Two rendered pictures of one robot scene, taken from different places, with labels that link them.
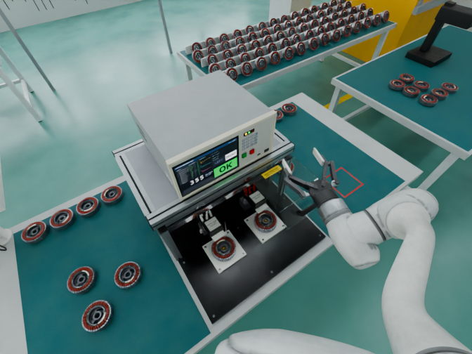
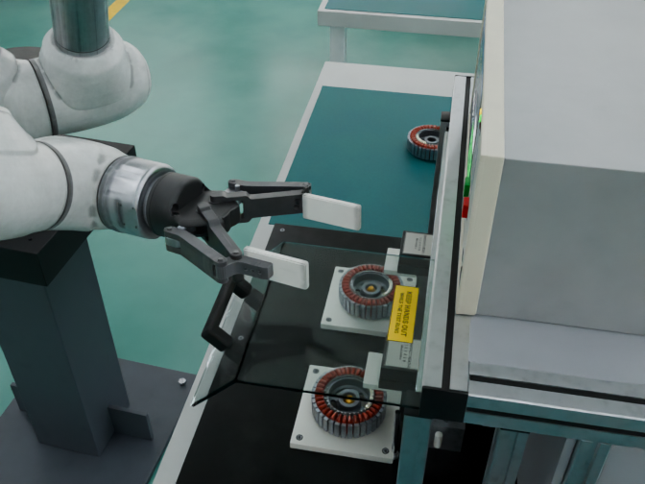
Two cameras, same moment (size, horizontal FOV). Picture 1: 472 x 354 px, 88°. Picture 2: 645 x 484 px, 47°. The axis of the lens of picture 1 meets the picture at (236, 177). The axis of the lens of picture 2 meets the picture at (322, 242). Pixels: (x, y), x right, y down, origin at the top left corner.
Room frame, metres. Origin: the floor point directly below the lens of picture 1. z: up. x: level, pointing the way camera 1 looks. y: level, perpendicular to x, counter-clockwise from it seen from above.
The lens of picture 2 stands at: (1.02, -0.68, 1.69)
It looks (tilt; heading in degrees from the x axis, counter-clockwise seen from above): 39 degrees down; 133
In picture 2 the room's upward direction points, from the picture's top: straight up
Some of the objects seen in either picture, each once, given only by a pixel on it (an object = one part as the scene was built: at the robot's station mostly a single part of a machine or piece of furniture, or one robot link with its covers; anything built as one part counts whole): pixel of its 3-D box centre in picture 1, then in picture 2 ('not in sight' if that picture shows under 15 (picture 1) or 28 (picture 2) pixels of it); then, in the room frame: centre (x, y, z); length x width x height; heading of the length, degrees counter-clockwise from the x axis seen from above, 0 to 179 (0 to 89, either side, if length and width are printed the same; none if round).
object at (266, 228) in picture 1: (265, 220); (348, 401); (0.57, -0.14, 0.80); 0.11 x 0.11 x 0.04
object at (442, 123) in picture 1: (430, 107); not in sight; (1.96, -1.92, 0.38); 1.85 x 1.10 x 0.75; 123
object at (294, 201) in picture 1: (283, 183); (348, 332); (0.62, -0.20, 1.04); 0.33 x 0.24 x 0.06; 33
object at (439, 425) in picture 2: (247, 201); (446, 417); (0.69, -0.06, 0.80); 0.08 x 0.05 x 0.06; 123
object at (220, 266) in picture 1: (224, 250); not in sight; (0.44, 0.07, 0.78); 0.15 x 0.15 x 0.01; 33
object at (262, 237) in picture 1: (265, 223); (348, 411); (0.57, -0.14, 0.78); 0.15 x 0.15 x 0.01; 33
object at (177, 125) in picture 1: (202, 128); (639, 146); (0.78, 0.13, 1.22); 0.44 x 0.39 x 0.20; 123
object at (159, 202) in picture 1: (204, 151); (610, 222); (0.77, 0.14, 1.09); 0.68 x 0.44 x 0.05; 123
